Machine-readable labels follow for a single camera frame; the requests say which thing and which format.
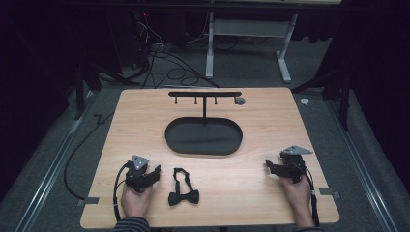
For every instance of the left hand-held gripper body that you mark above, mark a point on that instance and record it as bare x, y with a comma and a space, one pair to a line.
137, 177

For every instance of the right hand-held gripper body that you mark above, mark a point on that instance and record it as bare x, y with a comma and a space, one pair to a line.
291, 167

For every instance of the person's left hand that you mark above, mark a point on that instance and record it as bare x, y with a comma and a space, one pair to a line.
135, 201

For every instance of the person's right hand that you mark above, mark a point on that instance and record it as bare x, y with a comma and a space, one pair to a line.
298, 195

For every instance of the black bow tie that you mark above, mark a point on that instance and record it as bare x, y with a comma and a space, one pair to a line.
183, 196

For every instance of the grey tape strip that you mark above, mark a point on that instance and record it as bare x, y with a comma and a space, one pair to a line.
87, 201
329, 192

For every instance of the black hook stand with tray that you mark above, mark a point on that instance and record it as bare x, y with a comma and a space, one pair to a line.
203, 137

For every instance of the small white crumpled scrap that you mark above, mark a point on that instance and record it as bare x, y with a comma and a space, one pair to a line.
304, 101

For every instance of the small grey round disc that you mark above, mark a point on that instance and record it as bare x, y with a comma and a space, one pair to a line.
240, 101

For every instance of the black tripod stand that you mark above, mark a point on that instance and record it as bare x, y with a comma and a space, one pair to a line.
87, 83
343, 96

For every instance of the metal floor rail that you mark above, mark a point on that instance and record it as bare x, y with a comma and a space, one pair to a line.
48, 174
364, 167

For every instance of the white metal desk frame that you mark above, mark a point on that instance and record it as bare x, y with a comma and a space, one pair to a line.
248, 29

